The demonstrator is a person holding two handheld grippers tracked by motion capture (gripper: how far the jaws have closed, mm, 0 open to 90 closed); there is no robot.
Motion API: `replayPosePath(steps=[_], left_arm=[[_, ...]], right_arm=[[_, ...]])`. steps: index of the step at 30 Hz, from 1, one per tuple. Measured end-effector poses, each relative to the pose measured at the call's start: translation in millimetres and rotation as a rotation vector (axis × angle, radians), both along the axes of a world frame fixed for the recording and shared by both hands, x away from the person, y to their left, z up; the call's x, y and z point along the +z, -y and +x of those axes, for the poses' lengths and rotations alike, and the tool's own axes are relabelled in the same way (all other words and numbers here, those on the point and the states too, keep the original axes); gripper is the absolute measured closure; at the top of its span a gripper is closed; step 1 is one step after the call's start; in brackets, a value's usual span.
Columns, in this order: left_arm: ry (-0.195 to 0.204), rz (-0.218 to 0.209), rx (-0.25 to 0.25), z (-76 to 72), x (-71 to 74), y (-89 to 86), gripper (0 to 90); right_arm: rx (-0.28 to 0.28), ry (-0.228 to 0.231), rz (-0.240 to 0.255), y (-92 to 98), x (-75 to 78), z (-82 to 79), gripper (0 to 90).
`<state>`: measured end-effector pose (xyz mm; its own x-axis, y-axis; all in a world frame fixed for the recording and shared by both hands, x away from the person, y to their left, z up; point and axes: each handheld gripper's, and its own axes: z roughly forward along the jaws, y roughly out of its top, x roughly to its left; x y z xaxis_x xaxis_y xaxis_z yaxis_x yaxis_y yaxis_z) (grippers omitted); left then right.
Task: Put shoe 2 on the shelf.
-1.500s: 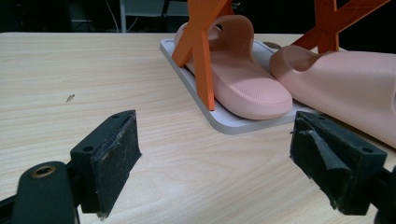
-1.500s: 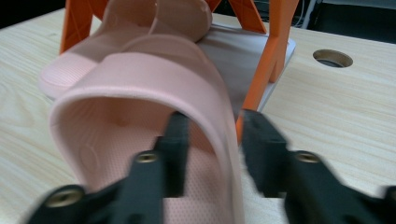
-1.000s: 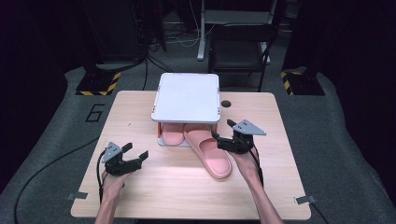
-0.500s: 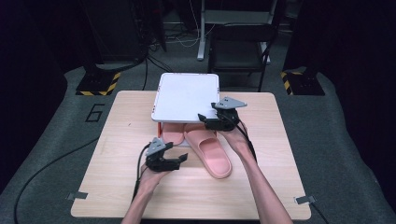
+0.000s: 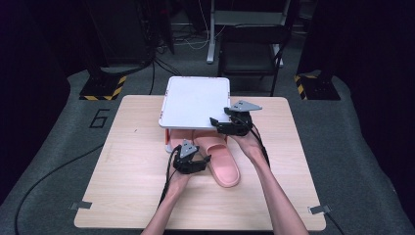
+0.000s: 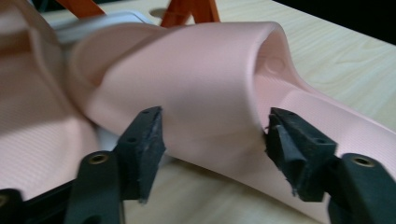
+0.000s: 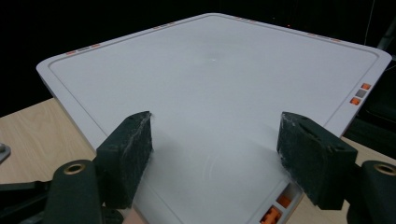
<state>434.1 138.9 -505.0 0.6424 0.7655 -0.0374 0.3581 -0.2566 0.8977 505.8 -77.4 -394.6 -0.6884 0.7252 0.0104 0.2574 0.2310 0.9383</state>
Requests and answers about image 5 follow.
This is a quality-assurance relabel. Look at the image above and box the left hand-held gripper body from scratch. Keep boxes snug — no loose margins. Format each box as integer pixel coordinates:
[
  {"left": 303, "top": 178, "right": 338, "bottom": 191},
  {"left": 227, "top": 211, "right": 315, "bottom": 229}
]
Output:
[{"left": 172, "top": 139, "right": 208, "bottom": 175}]

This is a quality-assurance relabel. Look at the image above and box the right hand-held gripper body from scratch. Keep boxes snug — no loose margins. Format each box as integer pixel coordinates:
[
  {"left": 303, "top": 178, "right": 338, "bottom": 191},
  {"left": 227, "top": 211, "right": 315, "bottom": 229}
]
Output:
[{"left": 217, "top": 100, "right": 263, "bottom": 137}]

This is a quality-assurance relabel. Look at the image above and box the pink slipper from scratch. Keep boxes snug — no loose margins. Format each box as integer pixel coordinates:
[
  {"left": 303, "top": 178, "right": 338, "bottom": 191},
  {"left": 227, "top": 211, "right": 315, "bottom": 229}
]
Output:
[
  {"left": 168, "top": 129, "right": 198, "bottom": 154},
  {"left": 193, "top": 129, "right": 242, "bottom": 189}
]

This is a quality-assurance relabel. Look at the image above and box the white shoe rack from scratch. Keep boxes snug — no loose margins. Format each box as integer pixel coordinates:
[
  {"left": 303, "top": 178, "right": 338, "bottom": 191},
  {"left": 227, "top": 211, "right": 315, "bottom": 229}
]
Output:
[{"left": 158, "top": 75, "right": 232, "bottom": 155}]

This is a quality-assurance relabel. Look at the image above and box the person's right hand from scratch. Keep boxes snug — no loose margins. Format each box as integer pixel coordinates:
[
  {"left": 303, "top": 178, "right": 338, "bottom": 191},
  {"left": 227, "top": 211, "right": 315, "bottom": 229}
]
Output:
[{"left": 227, "top": 129, "right": 269, "bottom": 166}]

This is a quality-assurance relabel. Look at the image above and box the person's left hand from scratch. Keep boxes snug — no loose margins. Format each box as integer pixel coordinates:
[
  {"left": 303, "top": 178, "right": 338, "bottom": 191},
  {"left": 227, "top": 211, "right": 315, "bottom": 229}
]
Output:
[{"left": 167, "top": 164, "right": 197, "bottom": 196}]

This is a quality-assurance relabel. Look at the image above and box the black folding chair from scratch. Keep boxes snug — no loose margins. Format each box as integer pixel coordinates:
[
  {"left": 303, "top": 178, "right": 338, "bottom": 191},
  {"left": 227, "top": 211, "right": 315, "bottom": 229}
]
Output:
[{"left": 217, "top": 24, "right": 286, "bottom": 98}]

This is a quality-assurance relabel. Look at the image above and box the black yellow striped stand base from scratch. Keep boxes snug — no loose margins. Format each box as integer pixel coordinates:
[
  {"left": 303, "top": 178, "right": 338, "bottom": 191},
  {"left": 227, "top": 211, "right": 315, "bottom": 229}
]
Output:
[
  {"left": 78, "top": 67, "right": 128, "bottom": 102},
  {"left": 293, "top": 70, "right": 343, "bottom": 102}
]

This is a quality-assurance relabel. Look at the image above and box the grey tape piece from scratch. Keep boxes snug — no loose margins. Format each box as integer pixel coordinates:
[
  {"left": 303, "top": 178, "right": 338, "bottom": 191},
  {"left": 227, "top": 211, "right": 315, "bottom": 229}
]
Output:
[
  {"left": 69, "top": 201, "right": 94, "bottom": 212},
  {"left": 307, "top": 204, "right": 332, "bottom": 215}
]

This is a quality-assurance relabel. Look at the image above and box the black cabinet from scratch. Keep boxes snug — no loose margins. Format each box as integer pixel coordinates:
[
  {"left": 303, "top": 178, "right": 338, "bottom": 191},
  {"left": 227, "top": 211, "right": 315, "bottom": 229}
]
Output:
[{"left": 85, "top": 0, "right": 175, "bottom": 67}]

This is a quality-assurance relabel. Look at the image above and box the dark curtain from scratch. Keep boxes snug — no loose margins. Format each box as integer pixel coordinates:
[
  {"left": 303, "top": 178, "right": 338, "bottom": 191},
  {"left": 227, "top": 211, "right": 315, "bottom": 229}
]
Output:
[
  {"left": 295, "top": 0, "right": 415, "bottom": 218},
  {"left": 0, "top": 0, "right": 109, "bottom": 205}
]

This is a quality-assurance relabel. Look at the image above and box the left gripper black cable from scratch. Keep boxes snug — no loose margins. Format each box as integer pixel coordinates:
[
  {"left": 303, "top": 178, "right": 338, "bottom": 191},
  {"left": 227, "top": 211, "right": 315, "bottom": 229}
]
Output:
[{"left": 158, "top": 144, "right": 183, "bottom": 211}]

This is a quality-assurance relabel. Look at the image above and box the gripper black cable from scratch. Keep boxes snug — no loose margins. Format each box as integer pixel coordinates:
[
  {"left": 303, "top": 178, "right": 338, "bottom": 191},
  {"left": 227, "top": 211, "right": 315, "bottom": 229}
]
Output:
[
  {"left": 158, "top": 144, "right": 183, "bottom": 211},
  {"left": 233, "top": 116, "right": 346, "bottom": 235}
]

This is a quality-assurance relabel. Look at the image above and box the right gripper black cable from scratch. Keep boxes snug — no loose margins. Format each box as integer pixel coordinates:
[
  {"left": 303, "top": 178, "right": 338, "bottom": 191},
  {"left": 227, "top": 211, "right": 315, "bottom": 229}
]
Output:
[{"left": 233, "top": 116, "right": 346, "bottom": 235}]

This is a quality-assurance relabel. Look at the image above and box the white metal desk frame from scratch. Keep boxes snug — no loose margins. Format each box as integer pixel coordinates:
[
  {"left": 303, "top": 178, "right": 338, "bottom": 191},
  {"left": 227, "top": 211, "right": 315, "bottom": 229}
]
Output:
[{"left": 206, "top": 0, "right": 292, "bottom": 69}]

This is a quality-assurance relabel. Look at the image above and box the black cable bundle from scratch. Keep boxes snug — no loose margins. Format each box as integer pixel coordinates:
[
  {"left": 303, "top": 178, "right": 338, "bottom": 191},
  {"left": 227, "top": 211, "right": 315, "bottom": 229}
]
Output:
[{"left": 148, "top": 45, "right": 182, "bottom": 96}]

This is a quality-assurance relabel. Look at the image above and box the white cable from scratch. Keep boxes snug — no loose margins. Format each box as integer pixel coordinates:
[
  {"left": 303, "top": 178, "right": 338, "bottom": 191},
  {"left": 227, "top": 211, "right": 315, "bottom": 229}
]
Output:
[{"left": 171, "top": 0, "right": 227, "bottom": 51}]

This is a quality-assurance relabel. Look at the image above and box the long black floor cable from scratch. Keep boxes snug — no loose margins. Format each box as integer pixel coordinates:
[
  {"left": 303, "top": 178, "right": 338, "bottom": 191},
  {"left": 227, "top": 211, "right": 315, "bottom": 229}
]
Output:
[{"left": 14, "top": 143, "right": 106, "bottom": 235}]

